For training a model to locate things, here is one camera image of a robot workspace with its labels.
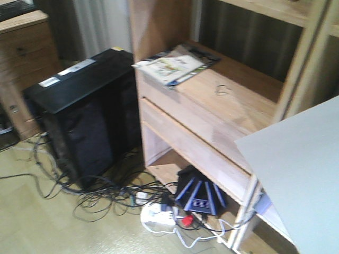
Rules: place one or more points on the wooden shelf unit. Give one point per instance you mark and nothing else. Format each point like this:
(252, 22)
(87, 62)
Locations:
(198, 121)

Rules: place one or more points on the black computer tower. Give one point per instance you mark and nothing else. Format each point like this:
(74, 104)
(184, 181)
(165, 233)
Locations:
(90, 113)

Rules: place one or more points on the white paper sheets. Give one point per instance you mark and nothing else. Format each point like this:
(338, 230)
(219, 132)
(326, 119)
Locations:
(296, 161)

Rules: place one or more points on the wooden drawer cabinet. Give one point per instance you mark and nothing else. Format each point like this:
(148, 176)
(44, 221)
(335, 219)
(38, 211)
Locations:
(28, 56)

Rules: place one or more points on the black blue wifi router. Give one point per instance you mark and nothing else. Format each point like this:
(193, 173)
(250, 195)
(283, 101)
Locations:
(196, 193)

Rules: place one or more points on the white power strip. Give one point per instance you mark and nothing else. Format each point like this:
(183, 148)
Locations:
(152, 212)

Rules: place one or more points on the grey curtain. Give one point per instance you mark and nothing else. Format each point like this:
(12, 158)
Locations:
(82, 29)

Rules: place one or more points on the stack of magazines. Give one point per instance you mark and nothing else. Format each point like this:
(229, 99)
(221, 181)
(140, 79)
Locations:
(172, 67)

